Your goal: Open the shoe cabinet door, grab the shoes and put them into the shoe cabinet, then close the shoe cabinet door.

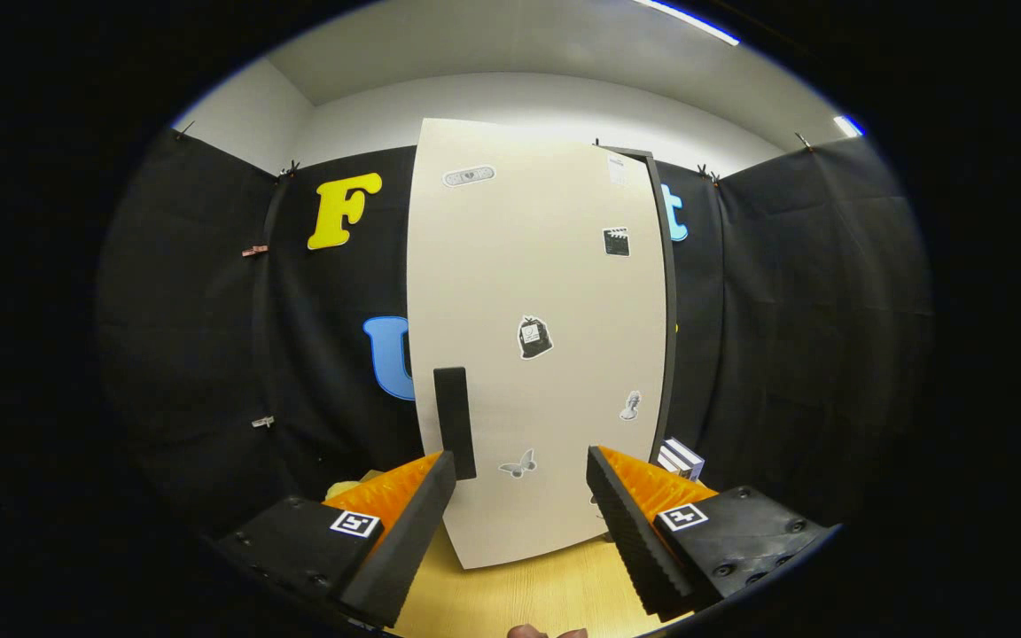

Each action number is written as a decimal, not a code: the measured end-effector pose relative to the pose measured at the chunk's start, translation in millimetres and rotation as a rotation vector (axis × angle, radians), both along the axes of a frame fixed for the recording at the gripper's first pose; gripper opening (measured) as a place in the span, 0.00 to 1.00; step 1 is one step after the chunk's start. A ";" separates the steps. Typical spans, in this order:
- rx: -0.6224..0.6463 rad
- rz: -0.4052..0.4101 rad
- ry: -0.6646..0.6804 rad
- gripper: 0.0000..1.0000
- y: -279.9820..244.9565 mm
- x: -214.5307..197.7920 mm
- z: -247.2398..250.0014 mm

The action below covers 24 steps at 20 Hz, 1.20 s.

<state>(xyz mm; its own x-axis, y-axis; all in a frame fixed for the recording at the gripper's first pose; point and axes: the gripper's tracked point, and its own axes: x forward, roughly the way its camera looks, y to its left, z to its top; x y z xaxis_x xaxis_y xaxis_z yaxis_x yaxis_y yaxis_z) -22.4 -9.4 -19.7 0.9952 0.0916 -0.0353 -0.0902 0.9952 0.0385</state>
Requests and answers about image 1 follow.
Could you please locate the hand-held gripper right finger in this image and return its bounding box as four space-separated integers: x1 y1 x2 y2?
586 446 839 621

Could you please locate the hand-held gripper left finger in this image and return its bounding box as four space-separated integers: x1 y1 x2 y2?
214 450 458 630

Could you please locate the dark grey shoe cabinet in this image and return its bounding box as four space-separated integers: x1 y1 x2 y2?
604 146 680 462

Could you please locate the beige shoe cabinet door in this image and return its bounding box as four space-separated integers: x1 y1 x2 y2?
406 118 671 570

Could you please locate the white striped box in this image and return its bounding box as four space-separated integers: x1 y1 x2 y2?
657 437 706 482

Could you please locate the black backdrop cloth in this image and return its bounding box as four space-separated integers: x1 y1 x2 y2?
94 124 935 541

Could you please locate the long ceiling light strip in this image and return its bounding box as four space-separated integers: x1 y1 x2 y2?
635 0 740 45

